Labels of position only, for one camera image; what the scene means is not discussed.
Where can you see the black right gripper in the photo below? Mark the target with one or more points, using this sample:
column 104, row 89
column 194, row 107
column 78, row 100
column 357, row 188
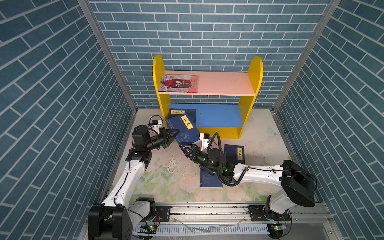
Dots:
column 196, row 150

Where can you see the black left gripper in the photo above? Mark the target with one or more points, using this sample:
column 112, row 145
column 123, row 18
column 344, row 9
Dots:
column 166, row 140

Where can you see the navy book yellow label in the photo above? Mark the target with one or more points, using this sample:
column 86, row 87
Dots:
column 192, row 113

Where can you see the red illustrated cover book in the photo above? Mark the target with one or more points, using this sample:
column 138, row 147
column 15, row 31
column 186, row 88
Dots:
column 179, row 83

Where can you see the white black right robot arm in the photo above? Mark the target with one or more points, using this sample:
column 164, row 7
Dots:
column 296, row 185

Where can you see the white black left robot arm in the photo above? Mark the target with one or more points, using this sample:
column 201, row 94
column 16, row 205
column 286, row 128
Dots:
column 114, row 219

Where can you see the floral table mat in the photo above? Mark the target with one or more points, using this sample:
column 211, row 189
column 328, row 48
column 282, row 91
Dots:
column 173, row 178

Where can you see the yellow pink blue bookshelf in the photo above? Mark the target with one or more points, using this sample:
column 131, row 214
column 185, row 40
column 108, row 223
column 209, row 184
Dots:
column 227, row 120

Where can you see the left green circuit board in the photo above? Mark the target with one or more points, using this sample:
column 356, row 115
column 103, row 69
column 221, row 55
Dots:
column 150, row 230

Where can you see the green circuit board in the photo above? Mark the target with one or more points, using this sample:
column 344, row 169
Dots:
column 275, row 231
column 150, row 230

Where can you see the right green circuit board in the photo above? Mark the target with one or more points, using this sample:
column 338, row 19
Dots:
column 275, row 231

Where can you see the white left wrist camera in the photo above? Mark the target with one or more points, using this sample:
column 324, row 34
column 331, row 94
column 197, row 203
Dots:
column 156, row 122

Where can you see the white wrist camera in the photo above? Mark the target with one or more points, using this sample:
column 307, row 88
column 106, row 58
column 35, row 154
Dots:
column 156, row 122
column 205, row 140

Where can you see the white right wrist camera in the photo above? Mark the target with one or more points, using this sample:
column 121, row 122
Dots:
column 205, row 140

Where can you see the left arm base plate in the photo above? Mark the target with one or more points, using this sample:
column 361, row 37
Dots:
column 161, row 214

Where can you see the white slotted cable duct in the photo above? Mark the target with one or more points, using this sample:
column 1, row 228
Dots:
column 202, row 230

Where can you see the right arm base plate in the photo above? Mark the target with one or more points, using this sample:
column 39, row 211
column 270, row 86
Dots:
column 259, row 213

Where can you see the aluminium front rail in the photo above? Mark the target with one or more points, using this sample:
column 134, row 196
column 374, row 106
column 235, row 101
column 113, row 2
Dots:
column 226, row 213

